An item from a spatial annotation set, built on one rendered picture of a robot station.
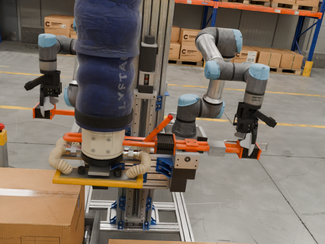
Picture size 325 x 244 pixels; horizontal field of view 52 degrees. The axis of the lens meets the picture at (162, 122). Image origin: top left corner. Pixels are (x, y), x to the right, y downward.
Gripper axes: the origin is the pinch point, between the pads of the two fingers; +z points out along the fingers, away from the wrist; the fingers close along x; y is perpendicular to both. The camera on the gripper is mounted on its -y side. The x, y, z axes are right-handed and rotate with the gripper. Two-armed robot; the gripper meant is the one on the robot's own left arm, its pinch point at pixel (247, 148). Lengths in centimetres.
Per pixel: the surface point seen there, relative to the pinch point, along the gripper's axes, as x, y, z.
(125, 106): 8, 52, -17
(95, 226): -22, 65, 63
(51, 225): 19, 77, 30
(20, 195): 2, 94, 30
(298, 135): -318, -192, 123
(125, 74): 8, 52, -29
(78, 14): 8, 69, -48
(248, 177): -187, -79, 123
